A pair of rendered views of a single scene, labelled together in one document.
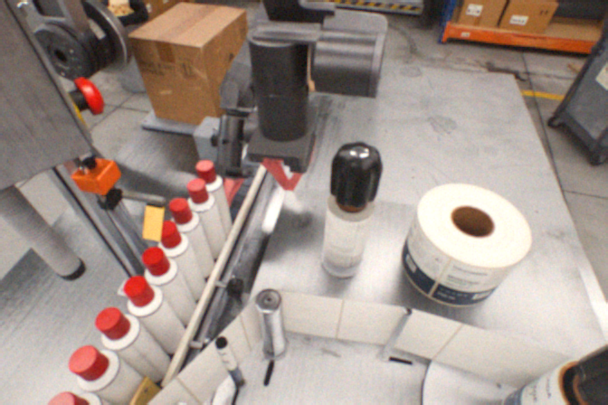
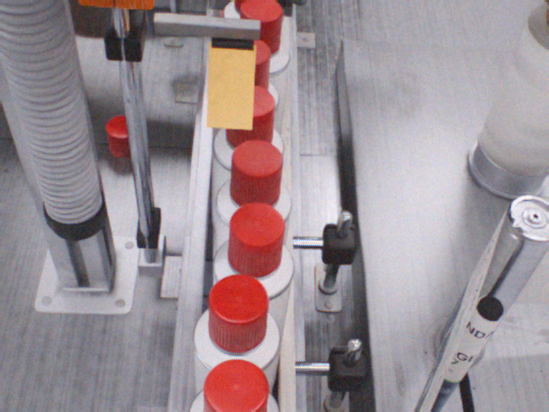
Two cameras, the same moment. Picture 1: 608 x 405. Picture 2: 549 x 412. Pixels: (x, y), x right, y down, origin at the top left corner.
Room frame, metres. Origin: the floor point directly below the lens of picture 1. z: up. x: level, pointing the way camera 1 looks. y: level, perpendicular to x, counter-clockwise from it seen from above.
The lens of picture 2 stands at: (0.00, 0.30, 1.41)
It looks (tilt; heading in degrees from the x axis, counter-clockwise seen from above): 52 degrees down; 336
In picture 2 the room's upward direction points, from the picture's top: 12 degrees clockwise
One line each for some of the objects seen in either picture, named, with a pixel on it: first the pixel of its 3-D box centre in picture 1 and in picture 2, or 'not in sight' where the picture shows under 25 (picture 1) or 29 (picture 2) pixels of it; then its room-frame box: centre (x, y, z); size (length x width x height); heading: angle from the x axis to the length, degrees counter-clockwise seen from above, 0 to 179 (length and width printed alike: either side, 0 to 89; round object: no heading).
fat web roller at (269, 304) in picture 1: (272, 326); (491, 289); (0.23, 0.04, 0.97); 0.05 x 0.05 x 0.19
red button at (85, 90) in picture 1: (84, 98); not in sight; (0.32, 0.22, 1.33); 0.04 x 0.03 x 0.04; 42
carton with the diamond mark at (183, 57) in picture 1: (199, 64); not in sight; (1.12, 0.34, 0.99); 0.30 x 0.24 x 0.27; 162
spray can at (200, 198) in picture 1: (207, 221); (255, 105); (0.44, 0.19, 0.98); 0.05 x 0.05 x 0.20
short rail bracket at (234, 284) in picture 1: (236, 290); (336, 252); (0.33, 0.13, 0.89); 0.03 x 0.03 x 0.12; 77
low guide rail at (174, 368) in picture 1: (261, 170); (282, 10); (0.68, 0.10, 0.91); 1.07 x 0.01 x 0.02; 167
